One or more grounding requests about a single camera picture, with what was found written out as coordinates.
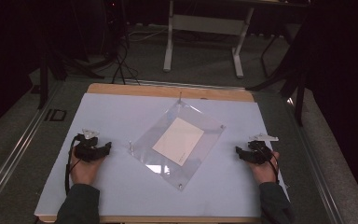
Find black floor cables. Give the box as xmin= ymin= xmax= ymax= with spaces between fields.
xmin=111 ymin=38 xmax=142 ymax=86

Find person's left hand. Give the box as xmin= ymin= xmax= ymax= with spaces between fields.
xmin=69 ymin=146 xmax=106 ymax=187

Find white desk frame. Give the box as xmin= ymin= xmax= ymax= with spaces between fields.
xmin=162 ymin=0 xmax=256 ymax=79

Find black floor plate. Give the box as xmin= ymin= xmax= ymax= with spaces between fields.
xmin=44 ymin=108 xmax=67 ymax=122

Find black chair legs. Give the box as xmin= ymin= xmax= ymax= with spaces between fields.
xmin=245 ymin=29 xmax=310 ymax=127

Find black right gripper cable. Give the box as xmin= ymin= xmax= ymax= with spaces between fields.
xmin=268 ymin=151 xmax=281 ymax=184

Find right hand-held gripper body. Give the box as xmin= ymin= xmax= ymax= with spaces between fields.
xmin=246 ymin=133 xmax=280 ymax=165

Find white floor cable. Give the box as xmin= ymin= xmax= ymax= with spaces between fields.
xmin=126 ymin=25 xmax=170 ymax=44

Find printed picture card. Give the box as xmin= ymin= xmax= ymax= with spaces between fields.
xmin=151 ymin=117 xmax=206 ymax=167

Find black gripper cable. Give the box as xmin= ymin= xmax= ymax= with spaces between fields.
xmin=63 ymin=135 xmax=84 ymax=196
xmin=268 ymin=151 xmax=281 ymax=184

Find white table sheet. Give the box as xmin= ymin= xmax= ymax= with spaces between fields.
xmin=34 ymin=92 xmax=291 ymax=218

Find metal floor rail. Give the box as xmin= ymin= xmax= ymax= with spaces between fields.
xmin=286 ymin=96 xmax=347 ymax=224
xmin=0 ymin=81 xmax=63 ymax=216

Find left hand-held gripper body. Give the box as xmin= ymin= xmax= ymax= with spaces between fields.
xmin=74 ymin=128 xmax=106 ymax=163

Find person's right hand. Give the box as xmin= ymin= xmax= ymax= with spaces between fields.
xmin=248 ymin=150 xmax=281 ymax=185

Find clear acrylic picture frame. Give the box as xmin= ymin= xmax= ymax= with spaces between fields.
xmin=128 ymin=99 xmax=227 ymax=191

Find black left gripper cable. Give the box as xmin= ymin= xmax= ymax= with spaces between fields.
xmin=63 ymin=135 xmax=84 ymax=196

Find dark metal stand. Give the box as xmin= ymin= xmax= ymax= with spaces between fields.
xmin=36 ymin=27 xmax=51 ymax=110

